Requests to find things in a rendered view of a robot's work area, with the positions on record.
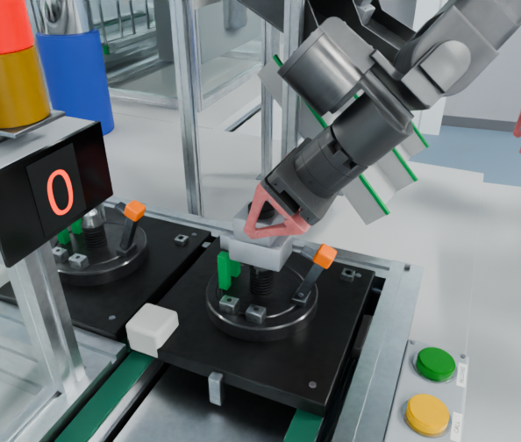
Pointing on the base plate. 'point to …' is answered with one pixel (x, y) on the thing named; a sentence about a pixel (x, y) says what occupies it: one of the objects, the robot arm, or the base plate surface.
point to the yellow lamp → (6, 89)
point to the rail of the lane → (380, 357)
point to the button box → (410, 387)
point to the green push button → (435, 363)
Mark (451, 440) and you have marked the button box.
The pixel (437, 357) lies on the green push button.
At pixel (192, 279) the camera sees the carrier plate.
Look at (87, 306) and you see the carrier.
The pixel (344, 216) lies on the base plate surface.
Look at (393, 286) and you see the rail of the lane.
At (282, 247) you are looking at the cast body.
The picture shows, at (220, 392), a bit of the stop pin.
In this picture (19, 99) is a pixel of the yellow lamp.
